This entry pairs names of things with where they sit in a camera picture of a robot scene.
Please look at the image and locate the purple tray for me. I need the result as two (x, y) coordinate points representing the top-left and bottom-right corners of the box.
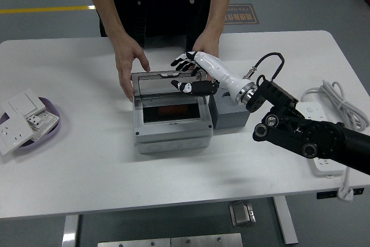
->
(0, 96), (62, 152)

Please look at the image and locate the white wall socket plate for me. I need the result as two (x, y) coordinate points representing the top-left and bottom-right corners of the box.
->
(0, 111), (35, 156)

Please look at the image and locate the person's right hand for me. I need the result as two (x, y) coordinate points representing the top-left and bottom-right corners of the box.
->
(114, 32), (151, 103)

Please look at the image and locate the metal floor box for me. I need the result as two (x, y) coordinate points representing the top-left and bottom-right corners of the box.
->
(229, 200), (257, 227)

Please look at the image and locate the robot right hand white black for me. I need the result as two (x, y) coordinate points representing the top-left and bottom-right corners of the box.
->
(170, 51), (251, 105)

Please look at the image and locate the white power cable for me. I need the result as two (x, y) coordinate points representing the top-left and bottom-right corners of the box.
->
(300, 80), (370, 202)

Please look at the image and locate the grey plastic enclosure box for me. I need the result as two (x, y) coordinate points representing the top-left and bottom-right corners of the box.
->
(132, 93), (214, 155)

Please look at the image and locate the black table control box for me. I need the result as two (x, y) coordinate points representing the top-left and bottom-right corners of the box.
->
(316, 187), (365, 200)

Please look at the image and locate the person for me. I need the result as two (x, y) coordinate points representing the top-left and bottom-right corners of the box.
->
(65, 0), (250, 49)

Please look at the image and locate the yellow floor line tape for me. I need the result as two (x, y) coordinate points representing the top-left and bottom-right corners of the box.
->
(0, 5), (97, 15)

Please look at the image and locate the white power strip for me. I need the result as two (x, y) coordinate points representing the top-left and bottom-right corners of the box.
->
(297, 101), (347, 177)

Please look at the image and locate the person's left hand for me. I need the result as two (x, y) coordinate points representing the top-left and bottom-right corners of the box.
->
(191, 30), (221, 82)

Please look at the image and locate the metal base plate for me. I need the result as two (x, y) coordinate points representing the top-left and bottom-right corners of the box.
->
(170, 233), (243, 247)
(97, 237), (172, 247)

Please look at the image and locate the white table leg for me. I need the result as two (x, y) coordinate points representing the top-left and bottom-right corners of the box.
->
(273, 196), (299, 245)
(61, 214), (80, 247)

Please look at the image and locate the white wall switch plate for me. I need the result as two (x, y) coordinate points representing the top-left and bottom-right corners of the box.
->
(7, 92), (47, 117)

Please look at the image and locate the grey cube with round hole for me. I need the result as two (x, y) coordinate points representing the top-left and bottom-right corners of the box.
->
(208, 87), (251, 131)

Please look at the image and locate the smoky transparent box lid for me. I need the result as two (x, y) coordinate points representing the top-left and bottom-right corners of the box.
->
(130, 70), (206, 102)

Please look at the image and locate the small white socket module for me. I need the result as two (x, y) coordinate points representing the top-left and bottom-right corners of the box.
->
(25, 113), (44, 131)

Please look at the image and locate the dark floor sign orange text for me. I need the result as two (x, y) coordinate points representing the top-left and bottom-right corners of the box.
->
(223, 3), (260, 25)

